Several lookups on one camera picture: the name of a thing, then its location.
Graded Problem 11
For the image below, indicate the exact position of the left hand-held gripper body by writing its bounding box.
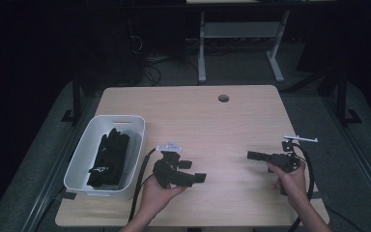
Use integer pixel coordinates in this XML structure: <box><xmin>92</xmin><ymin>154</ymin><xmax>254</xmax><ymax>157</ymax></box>
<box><xmin>153</xmin><ymin>140</ymin><xmax>195</xmax><ymax>189</ymax></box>

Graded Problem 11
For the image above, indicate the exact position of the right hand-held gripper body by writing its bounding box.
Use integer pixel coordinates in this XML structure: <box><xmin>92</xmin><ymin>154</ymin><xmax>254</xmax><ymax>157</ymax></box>
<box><xmin>271</xmin><ymin>134</ymin><xmax>319</xmax><ymax>173</ymax></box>

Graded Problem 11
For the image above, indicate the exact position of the black glove with white print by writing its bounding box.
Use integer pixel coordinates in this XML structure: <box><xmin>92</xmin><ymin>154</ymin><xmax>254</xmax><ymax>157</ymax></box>
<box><xmin>86</xmin><ymin>141</ymin><xmax>126</xmax><ymax>189</ymax></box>

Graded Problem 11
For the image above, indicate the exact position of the white plastic bin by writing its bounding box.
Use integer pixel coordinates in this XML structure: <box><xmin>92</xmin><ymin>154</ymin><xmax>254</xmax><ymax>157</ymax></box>
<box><xmin>63</xmin><ymin>114</ymin><xmax>146</xmax><ymax>201</ymax></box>

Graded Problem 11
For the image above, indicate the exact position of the person's left hand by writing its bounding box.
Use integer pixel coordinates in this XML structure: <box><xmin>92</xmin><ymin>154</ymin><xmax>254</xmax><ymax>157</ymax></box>
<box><xmin>139</xmin><ymin>174</ymin><xmax>188</xmax><ymax>221</ymax></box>

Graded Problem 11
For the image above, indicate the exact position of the person's right hand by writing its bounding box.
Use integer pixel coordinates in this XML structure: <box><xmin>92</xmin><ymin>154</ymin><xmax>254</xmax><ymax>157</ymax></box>
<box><xmin>267</xmin><ymin>159</ymin><xmax>308</xmax><ymax>211</ymax></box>

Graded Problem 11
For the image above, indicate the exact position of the black metal stand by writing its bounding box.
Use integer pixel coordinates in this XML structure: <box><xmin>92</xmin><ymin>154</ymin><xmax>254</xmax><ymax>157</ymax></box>
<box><xmin>61</xmin><ymin>64</ymin><xmax>95</xmax><ymax>127</ymax></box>
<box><xmin>333</xmin><ymin>64</ymin><xmax>363</xmax><ymax>127</ymax></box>

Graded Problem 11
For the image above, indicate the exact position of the black tape piece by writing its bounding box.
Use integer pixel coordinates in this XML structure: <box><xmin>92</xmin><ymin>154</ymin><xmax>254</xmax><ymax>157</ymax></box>
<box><xmin>60</xmin><ymin>190</ymin><xmax>77</xmax><ymax>201</ymax></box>

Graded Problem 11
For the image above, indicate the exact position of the right hand-held gripper cable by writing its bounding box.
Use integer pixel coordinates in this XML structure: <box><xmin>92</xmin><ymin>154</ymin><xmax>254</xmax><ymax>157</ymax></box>
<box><xmin>288</xmin><ymin>143</ymin><xmax>316</xmax><ymax>232</ymax></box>

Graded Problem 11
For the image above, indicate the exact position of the aluminium floor rail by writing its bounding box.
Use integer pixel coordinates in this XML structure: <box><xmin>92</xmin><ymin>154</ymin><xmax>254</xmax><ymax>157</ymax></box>
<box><xmin>21</xmin><ymin>93</ymin><xmax>104</xmax><ymax>232</ymax></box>
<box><xmin>322</xmin><ymin>96</ymin><xmax>371</xmax><ymax>223</ymax></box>

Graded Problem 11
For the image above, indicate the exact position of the tangle of floor cables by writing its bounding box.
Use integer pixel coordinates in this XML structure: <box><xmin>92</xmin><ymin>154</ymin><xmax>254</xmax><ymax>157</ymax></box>
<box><xmin>139</xmin><ymin>54</ymin><xmax>201</xmax><ymax>87</ymax></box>

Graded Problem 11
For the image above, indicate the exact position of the white metal desk frame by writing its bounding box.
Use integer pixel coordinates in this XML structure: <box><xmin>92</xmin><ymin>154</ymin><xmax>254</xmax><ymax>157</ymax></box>
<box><xmin>196</xmin><ymin>9</ymin><xmax>291</xmax><ymax>84</ymax></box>

